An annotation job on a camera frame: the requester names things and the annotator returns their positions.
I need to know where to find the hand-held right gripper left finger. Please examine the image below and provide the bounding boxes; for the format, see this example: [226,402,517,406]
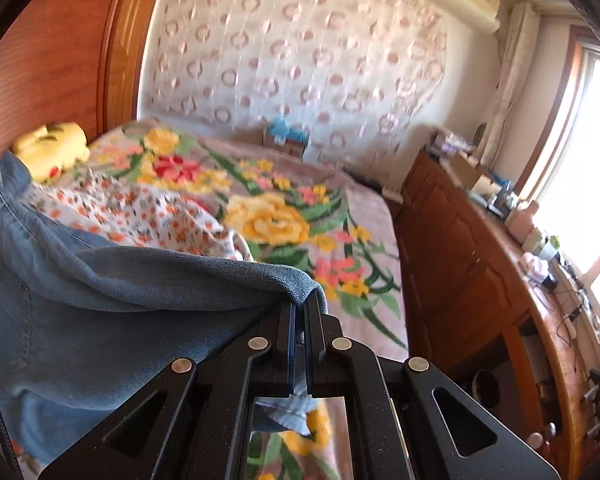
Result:
[37,305,301,480]

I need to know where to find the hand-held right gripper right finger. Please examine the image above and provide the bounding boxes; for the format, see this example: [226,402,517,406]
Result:
[302,290,563,480]

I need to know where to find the light blue denim pants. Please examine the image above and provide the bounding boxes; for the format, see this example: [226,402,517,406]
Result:
[0,144,329,466]

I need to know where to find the pink floral blanket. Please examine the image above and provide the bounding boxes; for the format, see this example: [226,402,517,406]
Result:
[87,120,411,480]

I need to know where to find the long wooden cabinet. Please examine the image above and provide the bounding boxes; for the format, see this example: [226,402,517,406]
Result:
[395,147,600,480]

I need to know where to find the dark round pot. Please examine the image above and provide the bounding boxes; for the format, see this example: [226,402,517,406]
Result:
[472,370,501,408]

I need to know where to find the orange-print white bed sheet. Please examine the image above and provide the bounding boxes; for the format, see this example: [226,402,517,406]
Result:
[27,167,253,263]

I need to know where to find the box with blue item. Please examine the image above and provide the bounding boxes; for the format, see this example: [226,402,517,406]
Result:
[262,117,308,158]

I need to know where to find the open cardboard box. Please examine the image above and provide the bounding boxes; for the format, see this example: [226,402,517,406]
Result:
[450,152,491,188]

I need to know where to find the white plastic jug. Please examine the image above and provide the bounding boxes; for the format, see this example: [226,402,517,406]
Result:
[505,200,538,241]

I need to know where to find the stack of papers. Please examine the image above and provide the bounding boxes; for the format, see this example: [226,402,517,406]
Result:
[430,130,476,156]

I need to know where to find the small potted plant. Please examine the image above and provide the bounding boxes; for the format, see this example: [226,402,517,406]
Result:
[535,235,562,262]

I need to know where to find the circle-patterned sheer curtain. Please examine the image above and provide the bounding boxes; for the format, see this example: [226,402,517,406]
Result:
[137,0,448,176]

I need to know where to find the yellow plush toy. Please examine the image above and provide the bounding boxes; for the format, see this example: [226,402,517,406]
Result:
[12,121,91,183]

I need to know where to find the window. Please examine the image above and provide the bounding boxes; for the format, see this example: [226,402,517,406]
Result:
[515,25,600,281]

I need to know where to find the beige window curtain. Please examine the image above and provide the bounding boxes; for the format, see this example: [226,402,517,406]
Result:
[480,2,538,161]

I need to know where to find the wooden headboard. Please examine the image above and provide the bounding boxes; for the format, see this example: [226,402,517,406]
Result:
[0,0,171,161]

